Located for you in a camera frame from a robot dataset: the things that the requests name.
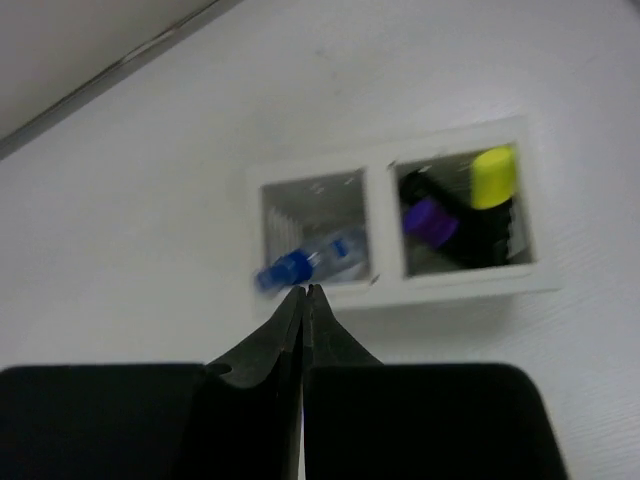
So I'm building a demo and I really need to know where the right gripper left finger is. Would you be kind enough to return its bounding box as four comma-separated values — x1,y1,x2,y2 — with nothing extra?
174,287,306,479

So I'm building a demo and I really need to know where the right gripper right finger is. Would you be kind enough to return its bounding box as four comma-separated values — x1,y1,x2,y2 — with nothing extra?
302,283,386,480

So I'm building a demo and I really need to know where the clear bottle blue cap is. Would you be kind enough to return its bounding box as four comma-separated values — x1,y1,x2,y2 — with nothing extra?
255,226,369,295

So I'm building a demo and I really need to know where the purple cap highlighter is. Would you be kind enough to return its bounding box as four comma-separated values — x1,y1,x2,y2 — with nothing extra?
402,198,460,249

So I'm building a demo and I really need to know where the yellow cap highlighter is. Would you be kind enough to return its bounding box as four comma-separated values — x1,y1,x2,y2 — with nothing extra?
458,145,517,268

